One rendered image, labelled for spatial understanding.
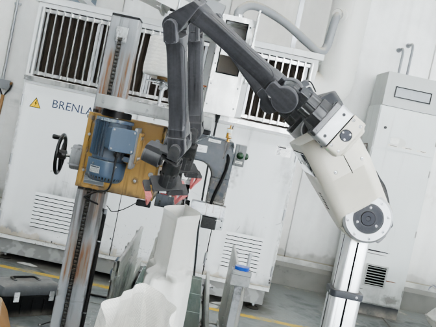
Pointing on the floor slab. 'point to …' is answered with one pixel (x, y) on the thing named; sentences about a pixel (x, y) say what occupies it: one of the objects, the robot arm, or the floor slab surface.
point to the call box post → (233, 306)
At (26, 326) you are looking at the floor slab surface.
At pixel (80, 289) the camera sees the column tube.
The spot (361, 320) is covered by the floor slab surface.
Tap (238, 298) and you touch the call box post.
